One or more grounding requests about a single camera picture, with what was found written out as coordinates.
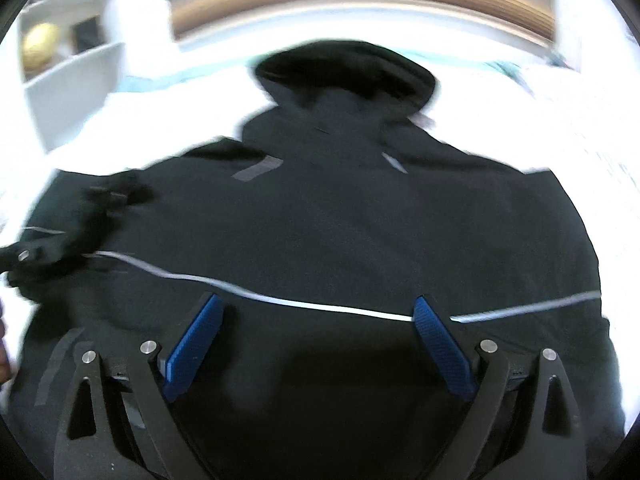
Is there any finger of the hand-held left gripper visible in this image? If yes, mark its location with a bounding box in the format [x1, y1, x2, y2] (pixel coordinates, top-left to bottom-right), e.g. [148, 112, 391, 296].
[75, 174, 147, 261]

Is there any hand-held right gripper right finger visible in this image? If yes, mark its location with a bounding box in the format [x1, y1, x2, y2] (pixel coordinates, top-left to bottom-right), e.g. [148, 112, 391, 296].
[412, 294, 588, 480]

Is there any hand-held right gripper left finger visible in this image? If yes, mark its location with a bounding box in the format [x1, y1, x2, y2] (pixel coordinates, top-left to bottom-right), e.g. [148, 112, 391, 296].
[52, 292, 226, 480]

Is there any black hooded jacket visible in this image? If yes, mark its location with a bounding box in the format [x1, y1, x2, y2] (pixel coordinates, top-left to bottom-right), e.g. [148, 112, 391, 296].
[5, 40, 628, 480]

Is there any white bookshelf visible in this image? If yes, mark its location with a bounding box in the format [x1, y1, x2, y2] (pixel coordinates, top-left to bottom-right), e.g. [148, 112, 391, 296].
[17, 0, 127, 155]

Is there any small wood-framed blackboard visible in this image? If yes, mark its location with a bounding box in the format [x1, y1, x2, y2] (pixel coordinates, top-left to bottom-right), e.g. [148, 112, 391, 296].
[70, 17, 104, 54]

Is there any yellow globe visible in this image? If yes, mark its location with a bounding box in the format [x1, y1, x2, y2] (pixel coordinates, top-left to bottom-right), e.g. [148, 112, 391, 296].
[22, 22, 62, 71]

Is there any bed with white dotted sheet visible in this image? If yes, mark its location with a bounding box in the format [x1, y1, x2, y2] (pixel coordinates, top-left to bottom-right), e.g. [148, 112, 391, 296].
[0, 5, 640, 436]

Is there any teal blanket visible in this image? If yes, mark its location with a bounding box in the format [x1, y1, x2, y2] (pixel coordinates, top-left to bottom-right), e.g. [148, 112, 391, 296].
[487, 60, 532, 87]

